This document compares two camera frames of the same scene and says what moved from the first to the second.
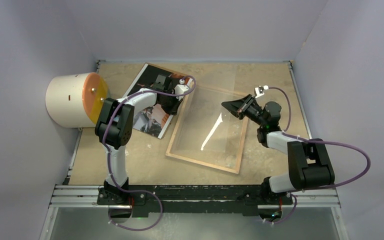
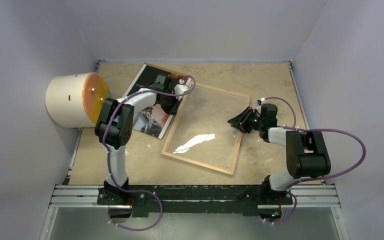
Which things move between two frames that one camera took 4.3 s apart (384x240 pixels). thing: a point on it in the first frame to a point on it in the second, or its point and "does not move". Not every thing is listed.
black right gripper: x=239 y=107 to x=240 y=121
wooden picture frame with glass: x=207 y=133 does not move
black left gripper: x=173 y=110 does not move
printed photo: x=154 y=122 does not move
